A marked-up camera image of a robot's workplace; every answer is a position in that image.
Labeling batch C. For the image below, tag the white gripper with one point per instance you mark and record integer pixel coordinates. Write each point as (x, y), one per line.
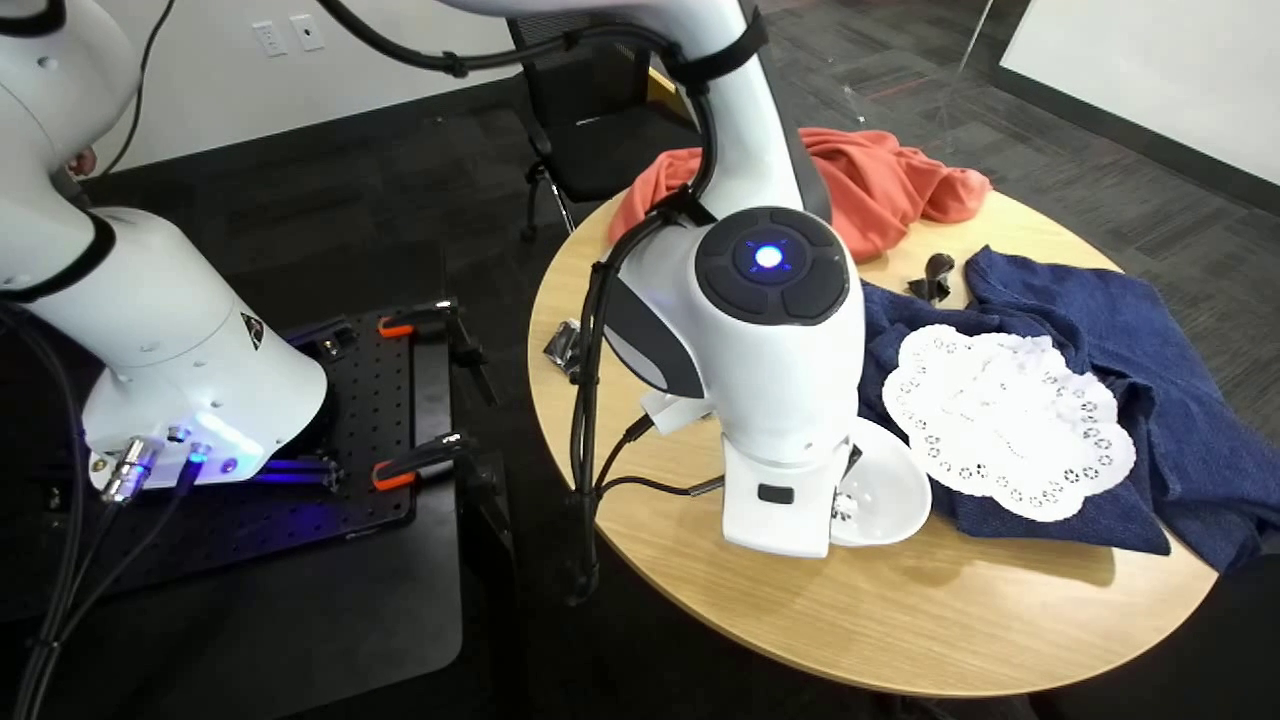
(781, 513)

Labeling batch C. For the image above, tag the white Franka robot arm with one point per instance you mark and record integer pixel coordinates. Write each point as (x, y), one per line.
(772, 347)

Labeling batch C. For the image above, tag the white paper doily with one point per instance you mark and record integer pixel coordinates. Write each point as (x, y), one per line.
(1006, 423)

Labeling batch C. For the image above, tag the small black clip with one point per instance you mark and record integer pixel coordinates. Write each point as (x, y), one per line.
(932, 279)

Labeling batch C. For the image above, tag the orange cloth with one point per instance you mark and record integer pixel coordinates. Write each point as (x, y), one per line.
(880, 187)

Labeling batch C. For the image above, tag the black binder clip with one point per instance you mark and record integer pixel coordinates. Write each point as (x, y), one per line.
(563, 347)

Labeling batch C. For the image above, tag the dark blue cloth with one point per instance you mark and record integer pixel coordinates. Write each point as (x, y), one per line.
(1175, 401)

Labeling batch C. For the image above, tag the orange black clamp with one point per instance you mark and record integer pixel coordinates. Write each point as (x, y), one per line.
(416, 322)
(416, 465)

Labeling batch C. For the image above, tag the black office chair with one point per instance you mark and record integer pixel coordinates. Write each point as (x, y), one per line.
(592, 124)

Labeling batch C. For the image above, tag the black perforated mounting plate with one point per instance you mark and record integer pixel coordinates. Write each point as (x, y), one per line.
(381, 413)

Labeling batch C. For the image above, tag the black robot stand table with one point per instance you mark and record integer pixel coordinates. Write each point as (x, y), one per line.
(267, 626)

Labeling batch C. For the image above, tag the white wall outlet plate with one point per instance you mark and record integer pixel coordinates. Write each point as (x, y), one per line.
(307, 30)
(269, 32)

